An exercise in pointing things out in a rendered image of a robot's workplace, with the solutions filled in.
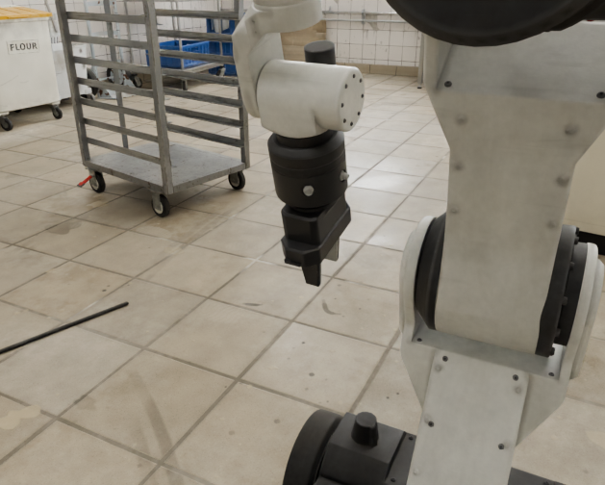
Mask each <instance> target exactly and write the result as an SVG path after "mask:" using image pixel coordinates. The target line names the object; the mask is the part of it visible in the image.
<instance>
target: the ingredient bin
mask: <svg viewBox="0 0 605 485"><path fill-rule="evenodd" d="M49 16H53V15H52V13H48V12H44V11H39V10H35V9H30V8H26V7H20V6H16V5H0V122H1V127H2V128H3V129H4V130H5V131H10V130H11V129H12V128H13V124H12V122H11V121H10V120H9V119H8V117H7V116H5V115H8V114H9V112H11V111H14V112H16V113H19V112H21V111H22V109H26V108H31V107H35V106H39V105H44V104H47V105H51V107H50V108H51V110H52V112H53V116H54V118H56V119H60V118H62V117H63V112H62V111H61V109H59V106H56V105H57V104H58V105H59V104H60V103H61V102H60V101H59V100H60V97H59V91H58V84H57V77H56V71H55V65H54V59H53V54H52V48H51V41H50V35H49V28H48V21H47V20H48V19H49V18H48V17H49Z"/></svg>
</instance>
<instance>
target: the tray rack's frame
mask: <svg viewBox="0 0 605 485"><path fill-rule="evenodd" d="M103 4H104V11H105V13H111V9H110V1H109V0H103ZM55 5H56V10H57V16H58V21H59V27H60V33H61V39H62V44H63V54H64V60H65V66H66V72H67V77H68V83H69V88H70V94H71V100H72V106H73V112H74V116H75V122H76V128H77V134H78V140H79V145H80V150H81V156H82V162H83V166H87V167H86V169H88V173H89V174H91V175H94V177H92V178H91V179H90V184H91V185H93V186H95V187H97V183H96V177H95V171H97V172H99V173H100V174H101V175H102V176H103V172H104V173H107V174H110V175H112V176H115V177H118V178H121V179H124V180H126V181H129V182H132V183H135V184H138V185H141V186H144V187H146V188H149V189H150V190H149V191H151V192H152V199H153V208H154V209H157V210H160V211H161V210H162V209H161V201H160V194H163V195H164V196H165V197H166V198H167V194H165V193H164V187H163V178H162V170H161V165H158V164H155V163H151V162H148V161H145V160H142V159H139V158H136V157H132V156H129V155H126V154H122V153H119V152H116V151H115V152H111V153H107V154H103V155H99V156H95V157H90V155H89V148H88V137H87V131H86V125H85V120H84V114H83V108H82V102H81V96H80V91H79V85H78V78H77V72H76V66H75V61H74V55H73V49H72V43H71V37H70V32H69V26H68V20H67V13H66V7H65V2H64V0H55ZM106 24H107V32H108V38H114V37H113V24H112V23H111V22H106ZM110 52H111V60H112V61H113V62H117V58H116V51H115V46H110ZM113 79H114V83H115V84H119V85H120V80H119V73H118V69H113ZM115 94H116V101H117V106H122V107H123V102H122V94H121V92H119V91H116V92H115ZM118 115H119V122H120V127H124V128H126V123H125V116H124V114H121V113H118ZM121 136H122V143H123V147H126V148H129V145H128V138H127V135H123V134H121ZM169 143H173V144H175V145H171V146H169V154H170V161H171V164H172V165H175V166H176V167H173V168H172V169H171V172H172V182H173V191H174V192H177V191H182V190H185V189H188V188H191V187H194V186H197V185H200V184H203V183H206V182H209V181H212V180H214V179H217V178H220V177H223V176H226V175H229V174H230V182H233V183H236V184H237V183H238V171H241V172H242V173H243V170H244V169H245V163H242V162H241V159H237V158H233V157H229V156H225V155H221V154H218V153H214V152H211V151H207V150H203V149H199V148H195V147H191V146H187V145H183V144H181V143H177V142H173V141H170V142H169ZM129 149H133V150H136V151H139V152H142V153H146V154H149V155H153V156H156V157H160V152H159V144H158V143H155V142H150V143H147V144H143V145H139V146H135V147H131V148H129Z"/></svg>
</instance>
